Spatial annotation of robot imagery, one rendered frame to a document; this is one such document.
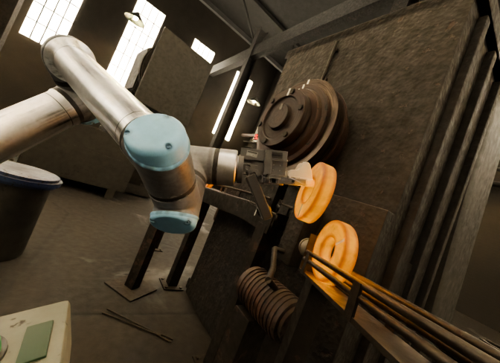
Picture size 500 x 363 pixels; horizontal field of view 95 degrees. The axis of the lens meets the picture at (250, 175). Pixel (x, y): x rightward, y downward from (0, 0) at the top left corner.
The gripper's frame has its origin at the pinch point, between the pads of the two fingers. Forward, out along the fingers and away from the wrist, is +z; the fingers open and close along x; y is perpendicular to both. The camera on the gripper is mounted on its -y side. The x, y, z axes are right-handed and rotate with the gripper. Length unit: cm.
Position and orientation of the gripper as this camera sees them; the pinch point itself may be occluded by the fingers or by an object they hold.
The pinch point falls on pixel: (315, 184)
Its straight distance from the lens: 60.1
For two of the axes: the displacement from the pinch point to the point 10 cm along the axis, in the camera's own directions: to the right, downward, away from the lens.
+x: -0.5, 0.2, 10.0
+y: 1.0, -9.9, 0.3
